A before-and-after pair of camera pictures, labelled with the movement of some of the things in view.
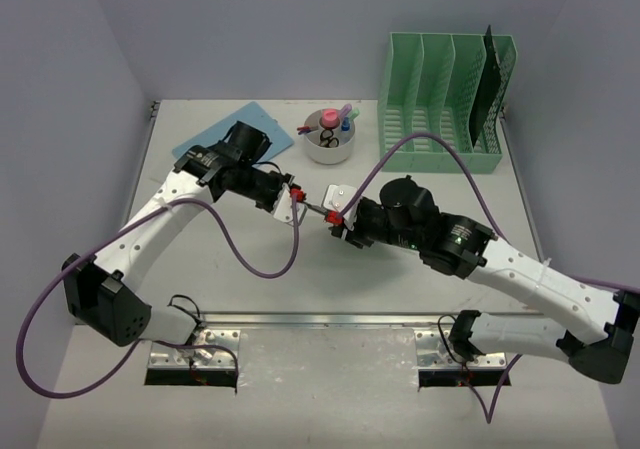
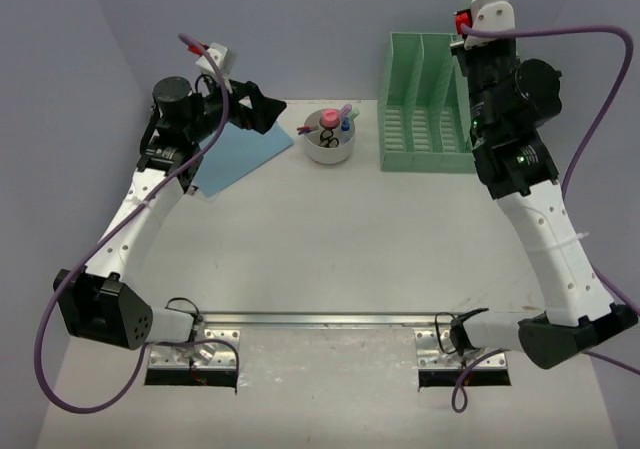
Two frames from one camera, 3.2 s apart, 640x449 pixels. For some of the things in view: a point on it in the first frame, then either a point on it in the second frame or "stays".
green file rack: [430, 85] stays
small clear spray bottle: [345, 130] stays
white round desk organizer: [328, 145] stays
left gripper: [273, 198] -> [242, 102]
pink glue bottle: [329, 119] stays
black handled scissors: [327, 140] stays
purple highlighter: [347, 109] stays
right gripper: [356, 236] -> [470, 58]
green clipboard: [315, 202] -> [462, 16]
